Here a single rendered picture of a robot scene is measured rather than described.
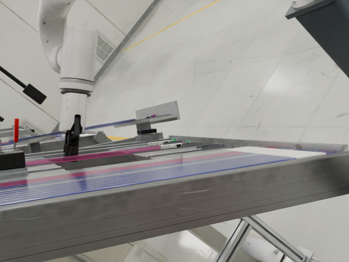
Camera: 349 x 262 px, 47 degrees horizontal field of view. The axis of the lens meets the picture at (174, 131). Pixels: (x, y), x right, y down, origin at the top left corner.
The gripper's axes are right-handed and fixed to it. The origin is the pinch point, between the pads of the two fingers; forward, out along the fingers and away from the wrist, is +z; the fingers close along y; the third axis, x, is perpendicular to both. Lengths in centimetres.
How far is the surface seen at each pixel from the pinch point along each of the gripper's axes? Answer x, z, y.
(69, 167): 1.5, 4.2, -8.0
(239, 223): 62, 21, -12
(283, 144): 31, -6, 44
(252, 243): 89, 37, -40
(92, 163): 7.7, 2.9, -8.0
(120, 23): 227, -249, -750
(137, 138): 21.5, -5.2, -10.5
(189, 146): 27.4, -4.2, 12.3
